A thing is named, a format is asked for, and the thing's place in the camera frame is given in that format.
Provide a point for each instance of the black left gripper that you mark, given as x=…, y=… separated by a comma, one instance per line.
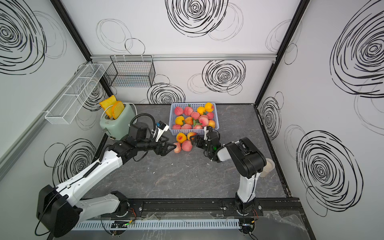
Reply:
x=159, y=151

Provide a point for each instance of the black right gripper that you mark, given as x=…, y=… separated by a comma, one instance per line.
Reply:
x=201, y=141

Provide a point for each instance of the pale pink peach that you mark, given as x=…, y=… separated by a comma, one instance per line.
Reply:
x=178, y=148

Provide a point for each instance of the dark pink peach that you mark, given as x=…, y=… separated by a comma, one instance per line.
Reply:
x=176, y=127

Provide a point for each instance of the pink peach with leaf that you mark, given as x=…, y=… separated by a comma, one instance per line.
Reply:
x=202, y=121

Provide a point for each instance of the orange yellow peach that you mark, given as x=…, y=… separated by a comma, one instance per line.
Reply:
x=212, y=124

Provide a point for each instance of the yellow peach with leaf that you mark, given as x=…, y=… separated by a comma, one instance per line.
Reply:
x=180, y=120

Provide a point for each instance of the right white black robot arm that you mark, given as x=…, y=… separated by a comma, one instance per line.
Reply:
x=247, y=158

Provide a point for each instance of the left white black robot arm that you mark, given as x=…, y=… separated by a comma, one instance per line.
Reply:
x=62, y=207

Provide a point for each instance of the light blue plastic basket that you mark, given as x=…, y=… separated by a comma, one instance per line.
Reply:
x=194, y=106

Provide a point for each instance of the mint green toaster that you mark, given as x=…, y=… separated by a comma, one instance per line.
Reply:
x=117, y=129

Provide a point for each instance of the front yellow toast slice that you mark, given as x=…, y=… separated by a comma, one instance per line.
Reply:
x=117, y=109

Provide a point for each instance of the yellow toast slice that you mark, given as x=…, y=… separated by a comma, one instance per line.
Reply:
x=107, y=105
x=117, y=109

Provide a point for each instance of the rear yellow toast slice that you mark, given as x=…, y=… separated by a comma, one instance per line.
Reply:
x=107, y=105

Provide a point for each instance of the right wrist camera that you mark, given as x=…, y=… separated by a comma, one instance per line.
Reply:
x=206, y=132

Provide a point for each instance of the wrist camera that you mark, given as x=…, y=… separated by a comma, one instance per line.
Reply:
x=206, y=132
x=160, y=128

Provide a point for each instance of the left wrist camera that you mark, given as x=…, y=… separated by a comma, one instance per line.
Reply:
x=160, y=128

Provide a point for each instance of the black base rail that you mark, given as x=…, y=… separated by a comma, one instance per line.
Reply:
x=228, y=207

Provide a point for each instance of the black wire wall basket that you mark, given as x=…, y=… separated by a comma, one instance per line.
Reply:
x=131, y=71

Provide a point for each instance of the white wire wall shelf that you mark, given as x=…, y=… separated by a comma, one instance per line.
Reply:
x=75, y=94

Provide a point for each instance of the white slotted cable duct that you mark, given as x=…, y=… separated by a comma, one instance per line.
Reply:
x=194, y=224

